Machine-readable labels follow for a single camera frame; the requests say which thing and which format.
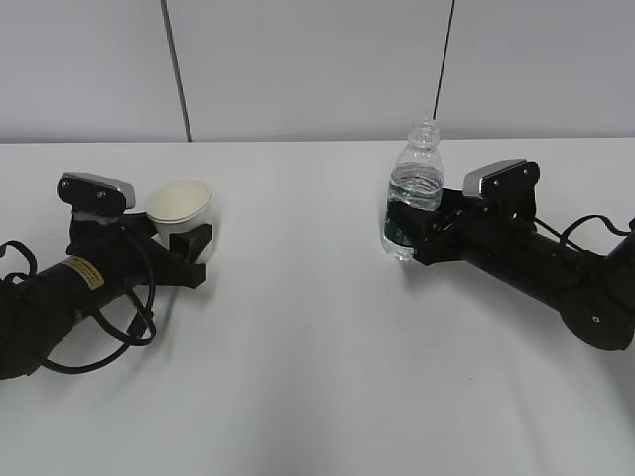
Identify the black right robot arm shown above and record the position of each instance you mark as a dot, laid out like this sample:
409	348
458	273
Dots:
592	293

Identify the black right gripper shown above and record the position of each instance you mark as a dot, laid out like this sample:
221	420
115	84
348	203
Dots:
444	234

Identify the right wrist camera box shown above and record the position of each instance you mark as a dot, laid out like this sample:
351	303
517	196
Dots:
507	186

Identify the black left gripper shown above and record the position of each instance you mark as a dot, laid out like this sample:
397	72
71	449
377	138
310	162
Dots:
125	250

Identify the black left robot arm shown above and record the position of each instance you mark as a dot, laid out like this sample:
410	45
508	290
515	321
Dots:
39	309

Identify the clear water bottle green label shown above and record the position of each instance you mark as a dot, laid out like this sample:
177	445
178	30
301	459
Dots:
417	180

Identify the white paper cup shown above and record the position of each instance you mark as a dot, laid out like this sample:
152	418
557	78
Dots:
180	205

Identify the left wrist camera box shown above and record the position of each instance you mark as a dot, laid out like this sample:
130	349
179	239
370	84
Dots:
95	194

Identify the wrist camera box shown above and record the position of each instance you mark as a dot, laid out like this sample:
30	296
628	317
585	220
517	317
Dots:
95	194
507	186

